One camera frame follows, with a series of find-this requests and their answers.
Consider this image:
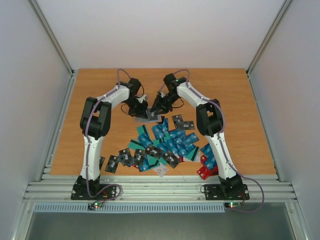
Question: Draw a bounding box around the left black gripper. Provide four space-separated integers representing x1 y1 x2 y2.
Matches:
124 97 149 119

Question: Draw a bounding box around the black vip membership card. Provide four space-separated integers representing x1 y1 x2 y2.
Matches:
147 107 161 122

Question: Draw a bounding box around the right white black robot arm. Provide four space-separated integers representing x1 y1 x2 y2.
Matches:
150 73 249 200

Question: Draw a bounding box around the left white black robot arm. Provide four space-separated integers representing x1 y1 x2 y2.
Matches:
74 78 148 199

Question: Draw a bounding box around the black card top right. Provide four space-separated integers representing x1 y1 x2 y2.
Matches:
172 114 184 126

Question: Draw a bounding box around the teal card magnetic stripe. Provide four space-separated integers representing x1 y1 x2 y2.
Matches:
128 139 145 150

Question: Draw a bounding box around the black card far right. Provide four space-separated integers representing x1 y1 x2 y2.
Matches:
180 121 195 130

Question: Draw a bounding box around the far left black vip card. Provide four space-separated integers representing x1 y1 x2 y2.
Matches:
99 156 105 170

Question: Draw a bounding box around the white card with red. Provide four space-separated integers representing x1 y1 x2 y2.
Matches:
153 163 169 177

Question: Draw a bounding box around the blue card right edge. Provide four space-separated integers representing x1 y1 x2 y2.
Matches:
203 153 217 170

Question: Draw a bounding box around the red card front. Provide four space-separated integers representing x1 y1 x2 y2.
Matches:
197 166 213 180

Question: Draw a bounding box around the left small circuit board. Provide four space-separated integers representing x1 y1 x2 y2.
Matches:
87 202 104 211

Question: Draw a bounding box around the small circuit board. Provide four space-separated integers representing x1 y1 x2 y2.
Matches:
224 201 243 209
87 202 104 211

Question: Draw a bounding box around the right small circuit board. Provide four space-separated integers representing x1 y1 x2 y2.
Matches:
224 201 243 209

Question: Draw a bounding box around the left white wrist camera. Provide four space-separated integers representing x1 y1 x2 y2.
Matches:
137 94 148 104

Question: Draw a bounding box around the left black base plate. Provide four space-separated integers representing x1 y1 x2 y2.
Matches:
70 184 117 201

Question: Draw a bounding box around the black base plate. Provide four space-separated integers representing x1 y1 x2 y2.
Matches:
70 184 117 201
204 184 250 201

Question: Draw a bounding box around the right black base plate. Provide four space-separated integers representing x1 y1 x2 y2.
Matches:
204 184 250 201

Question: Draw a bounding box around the grey slotted cable duct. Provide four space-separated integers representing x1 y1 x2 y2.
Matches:
33 202 225 214

